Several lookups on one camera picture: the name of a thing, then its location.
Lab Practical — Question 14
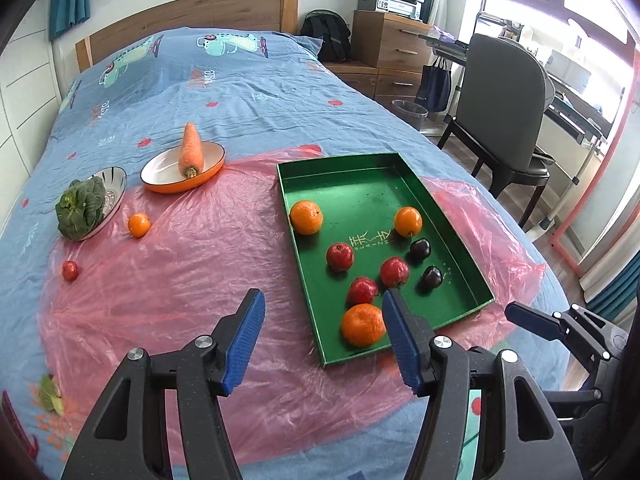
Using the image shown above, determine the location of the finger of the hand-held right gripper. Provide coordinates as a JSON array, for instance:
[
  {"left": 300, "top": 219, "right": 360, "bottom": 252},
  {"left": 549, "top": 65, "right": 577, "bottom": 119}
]
[
  {"left": 540, "top": 385, "right": 603, "bottom": 423},
  {"left": 505, "top": 301, "right": 629, "bottom": 363}
]

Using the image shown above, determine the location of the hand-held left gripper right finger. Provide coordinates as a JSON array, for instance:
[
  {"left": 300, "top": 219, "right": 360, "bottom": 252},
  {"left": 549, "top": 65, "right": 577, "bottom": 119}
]
[{"left": 381, "top": 287, "right": 583, "bottom": 480}]

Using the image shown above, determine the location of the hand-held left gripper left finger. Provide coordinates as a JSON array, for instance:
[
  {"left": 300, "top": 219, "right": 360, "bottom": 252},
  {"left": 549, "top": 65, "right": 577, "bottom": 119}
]
[{"left": 60, "top": 288, "right": 267, "bottom": 480}]

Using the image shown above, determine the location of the orange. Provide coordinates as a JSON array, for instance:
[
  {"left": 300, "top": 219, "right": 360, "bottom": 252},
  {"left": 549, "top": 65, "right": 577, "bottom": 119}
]
[
  {"left": 341, "top": 303, "right": 388, "bottom": 348},
  {"left": 127, "top": 212, "right": 152, "bottom": 238},
  {"left": 290, "top": 200, "right": 324, "bottom": 236},
  {"left": 394, "top": 206, "right": 424, "bottom": 237}
]

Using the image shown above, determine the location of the green tray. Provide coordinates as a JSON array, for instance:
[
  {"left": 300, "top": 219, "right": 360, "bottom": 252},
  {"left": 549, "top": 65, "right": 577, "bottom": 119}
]
[{"left": 276, "top": 152, "right": 496, "bottom": 370}]

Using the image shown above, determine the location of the pink plastic sheet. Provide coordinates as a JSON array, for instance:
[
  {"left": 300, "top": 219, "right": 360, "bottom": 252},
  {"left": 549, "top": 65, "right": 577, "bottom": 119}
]
[{"left": 37, "top": 145, "right": 547, "bottom": 466}]

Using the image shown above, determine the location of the orange plate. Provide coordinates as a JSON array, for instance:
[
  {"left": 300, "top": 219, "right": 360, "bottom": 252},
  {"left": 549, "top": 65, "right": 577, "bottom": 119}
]
[{"left": 140, "top": 142, "right": 226, "bottom": 194}]

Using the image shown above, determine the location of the carrot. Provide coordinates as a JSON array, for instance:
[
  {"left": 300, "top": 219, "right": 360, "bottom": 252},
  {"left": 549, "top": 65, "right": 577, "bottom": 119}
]
[{"left": 178, "top": 122, "right": 204, "bottom": 179}]

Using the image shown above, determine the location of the loose bok choy leaf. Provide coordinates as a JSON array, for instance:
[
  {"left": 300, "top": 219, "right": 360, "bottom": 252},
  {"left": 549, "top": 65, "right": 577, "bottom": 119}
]
[{"left": 37, "top": 374, "right": 66, "bottom": 418}]

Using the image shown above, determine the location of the silver plate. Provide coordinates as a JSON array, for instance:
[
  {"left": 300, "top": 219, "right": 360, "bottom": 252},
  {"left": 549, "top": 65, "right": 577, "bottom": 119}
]
[{"left": 67, "top": 166, "right": 128, "bottom": 242}]

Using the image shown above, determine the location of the bok choy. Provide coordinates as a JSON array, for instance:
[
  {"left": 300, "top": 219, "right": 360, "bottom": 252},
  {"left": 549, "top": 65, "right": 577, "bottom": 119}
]
[{"left": 55, "top": 176, "right": 107, "bottom": 241}]

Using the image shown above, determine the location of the grey chair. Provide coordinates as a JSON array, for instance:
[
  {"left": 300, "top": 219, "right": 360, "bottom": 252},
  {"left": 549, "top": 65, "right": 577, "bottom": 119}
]
[{"left": 436, "top": 33, "right": 557, "bottom": 228}]

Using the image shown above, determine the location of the dark blue bag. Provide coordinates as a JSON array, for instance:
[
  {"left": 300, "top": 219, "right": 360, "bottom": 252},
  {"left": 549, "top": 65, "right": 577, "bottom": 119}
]
[{"left": 415, "top": 56, "right": 452, "bottom": 113}]

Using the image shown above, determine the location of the low wooden nightstand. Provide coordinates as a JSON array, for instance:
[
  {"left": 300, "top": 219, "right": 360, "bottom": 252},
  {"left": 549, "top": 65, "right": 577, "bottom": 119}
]
[{"left": 320, "top": 60, "right": 428, "bottom": 106}]

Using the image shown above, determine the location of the wooden dresser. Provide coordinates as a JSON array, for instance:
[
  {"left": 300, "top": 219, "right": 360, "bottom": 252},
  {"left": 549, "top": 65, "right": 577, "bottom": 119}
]
[{"left": 351, "top": 10, "right": 436, "bottom": 72}]

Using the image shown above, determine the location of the black backpack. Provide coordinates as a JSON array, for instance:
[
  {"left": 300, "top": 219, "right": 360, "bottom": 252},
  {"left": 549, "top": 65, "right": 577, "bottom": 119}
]
[{"left": 299, "top": 9, "right": 352, "bottom": 63}]

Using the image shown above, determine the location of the white wardrobe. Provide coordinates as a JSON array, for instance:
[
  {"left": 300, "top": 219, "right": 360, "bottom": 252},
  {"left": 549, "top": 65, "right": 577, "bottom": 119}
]
[{"left": 0, "top": 25, "right": 63, "bottom": 231}]

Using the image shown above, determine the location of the wooden headboard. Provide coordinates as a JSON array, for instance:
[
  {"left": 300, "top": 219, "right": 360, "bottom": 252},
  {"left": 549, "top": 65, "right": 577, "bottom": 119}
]
[{"left": 75, "top": 0, "right": 300, "bottom": 73}]

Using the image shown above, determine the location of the white printer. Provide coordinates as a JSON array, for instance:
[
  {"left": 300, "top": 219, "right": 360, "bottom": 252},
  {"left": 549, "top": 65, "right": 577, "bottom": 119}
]
[{"left": 357, "top": 0, "right": 426, "bottom": 21}]

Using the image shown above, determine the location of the pink standing frame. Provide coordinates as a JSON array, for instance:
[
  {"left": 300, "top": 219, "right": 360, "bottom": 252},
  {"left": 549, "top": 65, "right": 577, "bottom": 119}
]
[{"left": 550, "top": 55, "right": 638, "bottom": 278}]

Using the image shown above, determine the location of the wire waste basket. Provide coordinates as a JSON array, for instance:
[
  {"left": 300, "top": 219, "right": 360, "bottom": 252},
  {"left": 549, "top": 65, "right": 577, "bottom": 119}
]
[{"left": 391, "top": 99, "right": 429, "bottom": 131}]

